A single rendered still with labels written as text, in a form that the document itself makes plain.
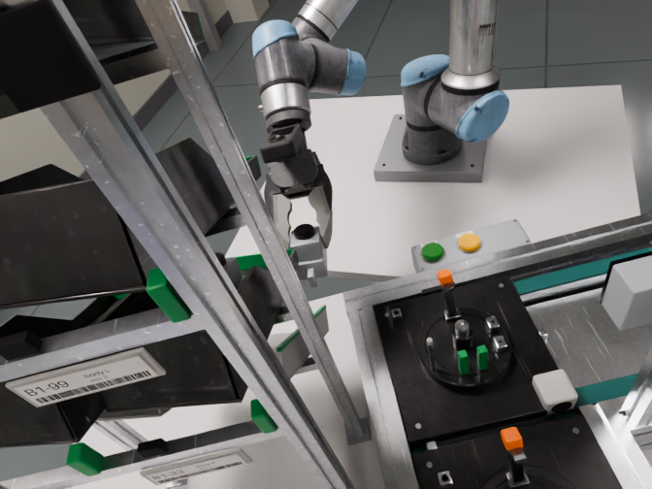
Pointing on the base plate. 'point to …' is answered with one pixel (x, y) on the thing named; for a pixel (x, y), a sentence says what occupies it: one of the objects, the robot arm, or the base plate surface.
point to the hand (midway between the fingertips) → (306, 243)
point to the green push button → (433, 251)
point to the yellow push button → (469, 242)
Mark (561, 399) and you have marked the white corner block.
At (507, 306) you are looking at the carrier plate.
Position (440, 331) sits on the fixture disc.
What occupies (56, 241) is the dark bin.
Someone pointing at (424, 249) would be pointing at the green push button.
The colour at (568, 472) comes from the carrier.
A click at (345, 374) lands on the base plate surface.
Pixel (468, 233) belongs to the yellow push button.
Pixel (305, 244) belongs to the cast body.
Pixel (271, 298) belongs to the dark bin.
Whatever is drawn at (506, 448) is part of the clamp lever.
